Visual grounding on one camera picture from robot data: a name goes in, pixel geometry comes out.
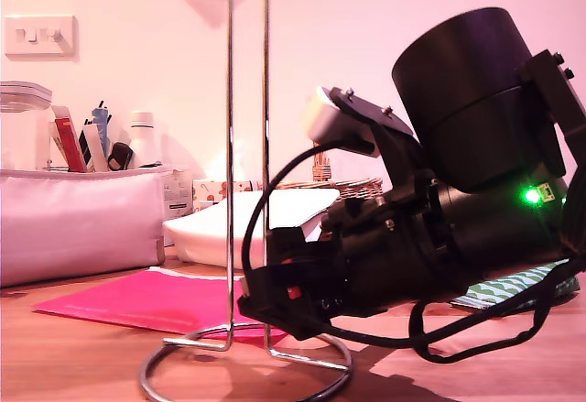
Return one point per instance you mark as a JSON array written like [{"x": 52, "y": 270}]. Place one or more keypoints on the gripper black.
[{"x": 384, "y": 255}]

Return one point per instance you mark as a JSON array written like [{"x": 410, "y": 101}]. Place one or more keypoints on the white flat package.
[{"x": 201, "y": 237}]

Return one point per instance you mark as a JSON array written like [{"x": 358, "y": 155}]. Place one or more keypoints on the gingerbread print gift box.
[{"x": 206, "y": 191}]

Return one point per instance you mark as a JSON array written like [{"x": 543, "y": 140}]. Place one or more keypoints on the white labelled carton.
[{"x": 177, "y": 196}]

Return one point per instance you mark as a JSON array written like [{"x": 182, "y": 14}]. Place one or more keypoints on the pink plastic envelope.
[{"x": 137, "y": 301}]

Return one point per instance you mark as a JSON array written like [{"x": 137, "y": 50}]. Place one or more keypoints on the white metal bottle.
[{"x": 143, "y": 141}]

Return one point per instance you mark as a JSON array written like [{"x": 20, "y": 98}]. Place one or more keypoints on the green patterned zip pouch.
[{"x": 503, "y": 283}]

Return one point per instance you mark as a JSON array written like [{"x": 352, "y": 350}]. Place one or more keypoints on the pale padded bag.
[{"x": 68, "y": 228}]

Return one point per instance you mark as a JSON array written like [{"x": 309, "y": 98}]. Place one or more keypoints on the red and white carton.
[{"x": 68, "y": 145}]

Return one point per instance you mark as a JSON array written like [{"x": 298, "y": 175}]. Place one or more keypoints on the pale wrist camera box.
[{"x": 325, "y": 118}]

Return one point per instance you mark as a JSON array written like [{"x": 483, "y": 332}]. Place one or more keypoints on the white wall switch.
[{"x": 27, "y": 35}]

